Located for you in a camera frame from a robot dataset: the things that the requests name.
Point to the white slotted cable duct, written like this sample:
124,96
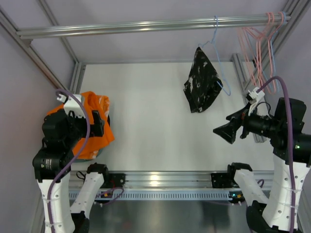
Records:
168,195

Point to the black white patterned trousers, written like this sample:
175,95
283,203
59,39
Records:
203,85

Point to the light blue wire hanger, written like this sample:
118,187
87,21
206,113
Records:
213,43

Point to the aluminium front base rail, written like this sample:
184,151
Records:
169,180

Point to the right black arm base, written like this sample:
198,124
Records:
223,180

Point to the orange cloth pile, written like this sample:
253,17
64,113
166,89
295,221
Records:
87,148

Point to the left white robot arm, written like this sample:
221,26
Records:
53,175

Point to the aluminium hanging rail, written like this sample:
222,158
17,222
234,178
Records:
153,26

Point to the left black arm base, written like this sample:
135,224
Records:
113,180

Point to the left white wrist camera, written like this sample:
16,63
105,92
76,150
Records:
70,105

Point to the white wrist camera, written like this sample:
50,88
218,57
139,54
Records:
70,105
254,97

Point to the pink wire hanger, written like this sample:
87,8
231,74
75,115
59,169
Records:
250,39
264,39

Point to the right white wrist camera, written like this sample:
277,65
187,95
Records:
254,97

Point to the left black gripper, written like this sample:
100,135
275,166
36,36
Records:
97,123

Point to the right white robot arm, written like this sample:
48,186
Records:
276,213

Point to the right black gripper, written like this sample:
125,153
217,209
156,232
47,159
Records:
243,127

